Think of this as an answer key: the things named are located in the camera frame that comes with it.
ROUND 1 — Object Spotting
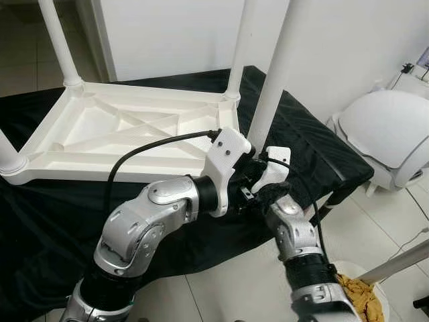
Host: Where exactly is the black table cloth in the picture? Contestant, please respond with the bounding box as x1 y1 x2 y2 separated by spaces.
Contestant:
0 65 374 316

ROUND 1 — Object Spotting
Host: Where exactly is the thin black lamp cable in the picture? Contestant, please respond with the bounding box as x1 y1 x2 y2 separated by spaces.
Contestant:
392 70 406 91

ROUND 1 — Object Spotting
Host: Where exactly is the white door frame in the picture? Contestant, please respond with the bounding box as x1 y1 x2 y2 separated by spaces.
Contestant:
87 0 118 83

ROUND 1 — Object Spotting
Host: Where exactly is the black metal table leg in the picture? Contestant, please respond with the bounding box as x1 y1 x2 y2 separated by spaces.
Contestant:
312 191 346 225

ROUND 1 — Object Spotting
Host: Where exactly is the white plastic table top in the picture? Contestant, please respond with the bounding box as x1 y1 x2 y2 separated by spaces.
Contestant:
0 79 243 187

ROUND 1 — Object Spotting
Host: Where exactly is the yellow crumpled cloth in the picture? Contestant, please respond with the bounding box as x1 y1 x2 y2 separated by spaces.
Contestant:
335 272 377 322

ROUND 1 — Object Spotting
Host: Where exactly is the white round plate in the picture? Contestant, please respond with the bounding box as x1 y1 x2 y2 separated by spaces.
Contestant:
332 260 391 322

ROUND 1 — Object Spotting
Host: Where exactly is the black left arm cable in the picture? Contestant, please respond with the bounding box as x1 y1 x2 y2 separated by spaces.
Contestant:
104 129 222 215

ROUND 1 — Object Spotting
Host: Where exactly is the white purple insect lamp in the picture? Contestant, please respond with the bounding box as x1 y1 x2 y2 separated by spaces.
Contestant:
416 47 429 71

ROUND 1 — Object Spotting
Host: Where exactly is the thin white floor cable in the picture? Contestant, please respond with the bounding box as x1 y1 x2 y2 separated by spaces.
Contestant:
385 225 429 262

